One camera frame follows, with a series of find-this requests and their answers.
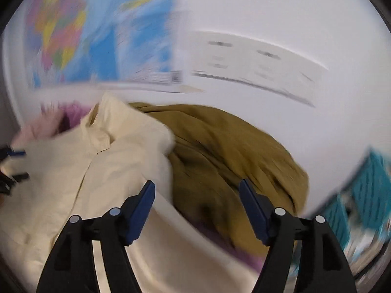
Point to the pink folded garment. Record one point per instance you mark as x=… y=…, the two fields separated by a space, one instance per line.
x=39 y=128

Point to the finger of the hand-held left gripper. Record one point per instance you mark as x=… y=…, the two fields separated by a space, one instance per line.
x=16 y=177
x=14 y=153

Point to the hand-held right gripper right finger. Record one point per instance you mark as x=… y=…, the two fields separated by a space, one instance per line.
x=252 y=210

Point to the cream garment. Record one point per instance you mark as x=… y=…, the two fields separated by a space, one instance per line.
x=76 y=174

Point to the olive green garment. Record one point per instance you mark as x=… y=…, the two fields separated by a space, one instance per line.
x=232 y=146

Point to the pink printed bedsheet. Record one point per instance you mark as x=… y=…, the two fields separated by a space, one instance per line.
x=72 y=119

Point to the teal plastic basket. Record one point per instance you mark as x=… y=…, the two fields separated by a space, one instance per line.
x=366 y=186

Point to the white wall sheet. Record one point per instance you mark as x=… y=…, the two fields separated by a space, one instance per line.
x=262 y=64

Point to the world map wall poster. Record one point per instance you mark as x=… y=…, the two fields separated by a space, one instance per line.
x=100 y=36

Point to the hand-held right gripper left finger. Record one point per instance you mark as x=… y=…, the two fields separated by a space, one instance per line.
x=139 y=210

